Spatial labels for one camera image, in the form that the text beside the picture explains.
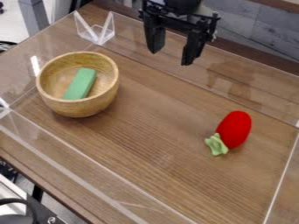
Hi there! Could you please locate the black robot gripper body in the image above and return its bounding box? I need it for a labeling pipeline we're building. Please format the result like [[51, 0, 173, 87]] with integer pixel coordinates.
[[139, 0, 221, 41]]

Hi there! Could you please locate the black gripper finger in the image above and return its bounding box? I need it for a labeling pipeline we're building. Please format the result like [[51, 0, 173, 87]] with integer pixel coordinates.
[[145, 17, 166, 53], [182, 29, 207, 66]]

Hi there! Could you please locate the green rectangular block stick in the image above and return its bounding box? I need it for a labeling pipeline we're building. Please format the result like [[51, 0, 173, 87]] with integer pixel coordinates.
[[63, 67, 98, 100]]

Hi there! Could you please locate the brown wooden bowl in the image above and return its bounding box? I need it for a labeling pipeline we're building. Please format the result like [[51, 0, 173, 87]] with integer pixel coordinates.
[[37, 52, 119, 117]]

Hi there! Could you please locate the red plush strawberry toy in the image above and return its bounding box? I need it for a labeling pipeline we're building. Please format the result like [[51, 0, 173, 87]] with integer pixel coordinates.
[[205, 111, 253, 156]]

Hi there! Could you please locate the black table leg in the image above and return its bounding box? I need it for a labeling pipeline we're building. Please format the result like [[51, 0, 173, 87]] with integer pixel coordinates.
[[33, 185, 43, 202]]

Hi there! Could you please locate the clear acrylic enclosure wall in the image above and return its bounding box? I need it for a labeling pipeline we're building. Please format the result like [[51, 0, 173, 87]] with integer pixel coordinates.
[[0, 16, 299, 224]]

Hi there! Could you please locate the black metal bracket with screw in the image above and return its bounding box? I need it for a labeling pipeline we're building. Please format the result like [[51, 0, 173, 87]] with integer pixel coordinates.
[[26, 196, 67, 224]]

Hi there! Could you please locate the black cable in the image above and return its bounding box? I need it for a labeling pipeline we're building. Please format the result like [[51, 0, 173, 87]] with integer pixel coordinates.
[[0, 198, 41, 224]]

